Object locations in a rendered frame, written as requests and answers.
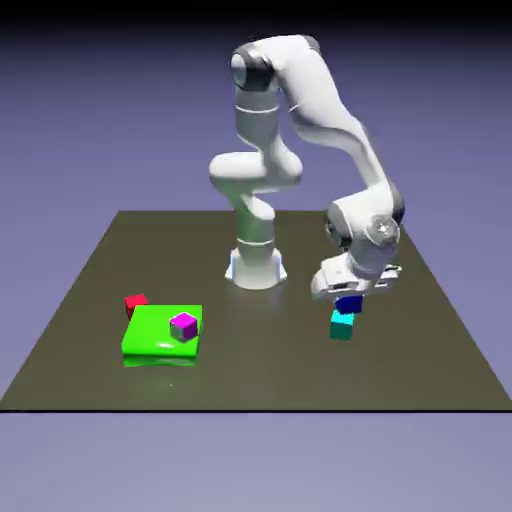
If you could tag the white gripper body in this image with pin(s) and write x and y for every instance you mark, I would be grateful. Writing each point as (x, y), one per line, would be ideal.
(334, 278)

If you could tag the small blue cube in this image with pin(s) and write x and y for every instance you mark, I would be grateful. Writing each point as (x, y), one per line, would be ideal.
(348, 304)

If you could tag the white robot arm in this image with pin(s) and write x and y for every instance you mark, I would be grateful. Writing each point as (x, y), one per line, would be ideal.
(304, 100)

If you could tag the small cyan cube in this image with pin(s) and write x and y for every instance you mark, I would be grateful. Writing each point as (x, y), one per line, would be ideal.
(342, 326)

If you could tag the small magenta cube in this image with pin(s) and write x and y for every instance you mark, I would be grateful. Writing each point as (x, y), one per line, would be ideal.
(184, 326)

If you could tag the small red cube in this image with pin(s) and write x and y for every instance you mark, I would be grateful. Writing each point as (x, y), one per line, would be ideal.
(134, 302)

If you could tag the large green box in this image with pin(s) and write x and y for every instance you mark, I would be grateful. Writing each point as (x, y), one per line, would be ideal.
(160, 332)

